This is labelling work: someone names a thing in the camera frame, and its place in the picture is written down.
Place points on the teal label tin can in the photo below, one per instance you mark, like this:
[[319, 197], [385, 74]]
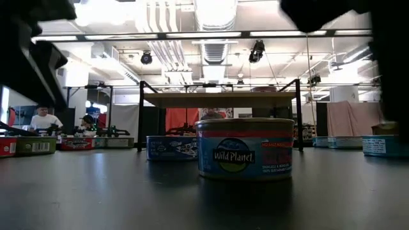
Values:
[[101, 142]]

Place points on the olive brown bag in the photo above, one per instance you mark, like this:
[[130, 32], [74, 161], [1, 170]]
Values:
[[385, 128]]

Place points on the red tin can white patch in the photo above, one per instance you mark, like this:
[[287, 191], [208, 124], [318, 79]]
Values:
[[7, 147]]

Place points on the teal can white text label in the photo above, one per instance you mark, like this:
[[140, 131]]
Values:
[[380, 146]]

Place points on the red fish-print tin can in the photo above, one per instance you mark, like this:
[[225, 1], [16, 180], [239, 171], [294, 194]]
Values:
[[76, 143]]

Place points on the orange red curtain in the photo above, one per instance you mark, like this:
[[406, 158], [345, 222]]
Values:
[[179, 118]]

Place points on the black background rig frame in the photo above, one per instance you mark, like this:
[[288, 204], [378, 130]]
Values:
[[110, 108]]

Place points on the blue background screen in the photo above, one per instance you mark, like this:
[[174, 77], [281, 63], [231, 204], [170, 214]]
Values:
[[25, 115]]

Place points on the gold-lidded tin can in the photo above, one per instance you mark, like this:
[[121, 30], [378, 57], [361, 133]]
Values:
[[120, 142]]

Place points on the green label tin can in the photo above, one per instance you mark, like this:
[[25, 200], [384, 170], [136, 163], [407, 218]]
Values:
[[35, 146]]

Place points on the silver ventilation duct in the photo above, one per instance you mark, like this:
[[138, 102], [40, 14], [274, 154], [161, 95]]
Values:
[[215, 16]]

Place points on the white round column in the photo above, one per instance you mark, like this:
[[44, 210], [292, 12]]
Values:
[[343, 94]]

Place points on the pale teal tin can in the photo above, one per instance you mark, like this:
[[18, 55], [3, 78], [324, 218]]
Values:
[[345, 142], [320, 142]]

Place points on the black ceiling spotlight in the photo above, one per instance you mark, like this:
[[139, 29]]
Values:
[[314, 79], [146, 58], [257, 51]]

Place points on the black table mat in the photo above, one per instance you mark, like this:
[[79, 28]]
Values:
[[96, 198]]

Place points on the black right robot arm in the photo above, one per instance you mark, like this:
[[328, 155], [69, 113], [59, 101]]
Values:
[[393, 80]]

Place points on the black overhead beam light strips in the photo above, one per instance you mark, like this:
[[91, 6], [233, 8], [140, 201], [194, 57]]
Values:
[[161, 35]]

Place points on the black background robot arm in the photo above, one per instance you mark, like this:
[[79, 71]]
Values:
[[112, 131], [183, 129]]

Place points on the wooden shelf black metal legs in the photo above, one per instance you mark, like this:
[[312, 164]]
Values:
[[220, 99]]

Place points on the silver can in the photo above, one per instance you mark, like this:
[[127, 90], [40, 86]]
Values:
[[169, 148]]

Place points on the pink cloth cover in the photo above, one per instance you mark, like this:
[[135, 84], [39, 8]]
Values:
[[351, 118]]

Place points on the person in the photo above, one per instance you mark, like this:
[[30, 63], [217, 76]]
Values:
[[87, 120], [44, 121], [211, 115]]

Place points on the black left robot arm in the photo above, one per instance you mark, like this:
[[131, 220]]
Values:
[[28, 64]]

